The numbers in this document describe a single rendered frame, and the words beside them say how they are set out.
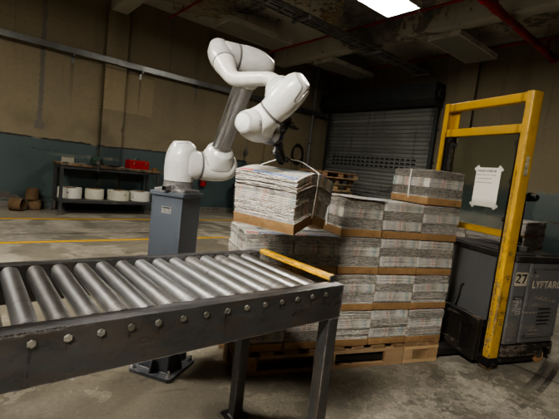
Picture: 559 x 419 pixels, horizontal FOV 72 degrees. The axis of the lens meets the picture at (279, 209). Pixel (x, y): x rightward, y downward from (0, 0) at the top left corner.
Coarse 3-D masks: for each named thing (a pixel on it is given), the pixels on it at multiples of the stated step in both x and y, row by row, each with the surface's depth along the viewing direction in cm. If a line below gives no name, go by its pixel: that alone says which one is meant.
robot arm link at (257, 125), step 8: (240, 112) 131; (248, 112) 130; (256, 112) 132; (264, 112) 132; (240, 120) 131; (248, 120) 130; (256, 120) 130; (264, 120) 132; (272, 120) 133; (240, 128) 131; (248, 128) 130; (256, 128) 131; (264, 128) 133; (272, 128) 136; (248, 136) 134; (256, 136) 134; (264, 136) 137
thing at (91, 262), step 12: (204, 252) 160; (216, 252) 163; (228, 252) 165; (240, 252) 168; (252, 252) 171; (0, 264) 115; (12, 264) 116; (24, 264) 117; (36, 264) 119; (48, 264) 121; (72, 264) 125; (132, 264) 138; (24, 276) 117; (48, 276) 121; (0, 288) 114; (84, 288) 128; (0, 300) 114; (36, 300) 120
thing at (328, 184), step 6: (324, 180) 168; (330, 180) 175; (324, 186) 170; (330, 186) 177; (324, 192) 172; (330, 192) 177; (318, 198) 166; (324, 198) 173; (330, 198) 179; (318, 204) 169; (324, 204) 175; (318, 210) 170; (324, 210) 177; (318, 216) 171; (324, 216) 178; (318, 228) 176
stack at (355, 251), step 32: (288, 256) 216; (320, 256) 223; (352, 256) 230; (384, 256) 239; (352, 288) 232; (384, 288) 242; (352, 320) 236; (384, 320) 244; (224, 352) 232; (256, 352) 241; (288, 352) 224; (352, 352) 239; (384, 352) 248
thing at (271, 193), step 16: (240, 176) 155; (256, 176) 152; (272, 176) 148; (288, 176) 148; (304, 176) 149; (240, 192) 158; (256, 192) 154; (272, 192) 150; (288, 192) 147; (304, 192) 153; (240, 208) 160; (256, 208) 156; (272, 208) 152; (288, 208) 149; (304, 208) 156
